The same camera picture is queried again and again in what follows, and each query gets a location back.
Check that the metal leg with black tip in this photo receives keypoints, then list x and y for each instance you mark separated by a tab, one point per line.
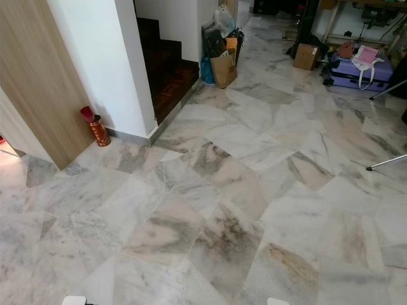
388	161
388	89

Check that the black bag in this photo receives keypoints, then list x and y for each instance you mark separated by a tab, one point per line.
213	43

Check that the brown cardboard box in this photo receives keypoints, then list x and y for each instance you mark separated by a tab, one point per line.
306	57

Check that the dark wooden staircase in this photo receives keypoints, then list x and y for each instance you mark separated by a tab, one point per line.
168	79

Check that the light wooden partition panel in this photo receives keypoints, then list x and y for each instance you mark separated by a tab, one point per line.
44	76

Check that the blue bag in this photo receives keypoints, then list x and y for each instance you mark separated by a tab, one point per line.
206	71

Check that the brown handbag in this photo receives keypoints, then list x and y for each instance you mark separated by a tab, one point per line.
346	50

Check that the white plastic bag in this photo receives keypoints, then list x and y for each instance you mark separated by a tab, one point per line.
225	21

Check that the pink white tote bag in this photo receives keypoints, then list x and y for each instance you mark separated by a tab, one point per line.
367	54

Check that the purple suitcase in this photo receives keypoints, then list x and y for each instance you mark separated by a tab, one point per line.
346	76

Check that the red gold cylinder canister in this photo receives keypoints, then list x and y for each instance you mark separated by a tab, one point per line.
100	131

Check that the brown paper bag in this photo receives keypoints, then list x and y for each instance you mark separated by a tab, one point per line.
224	71

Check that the white desk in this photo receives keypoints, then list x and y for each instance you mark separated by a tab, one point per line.
350	27

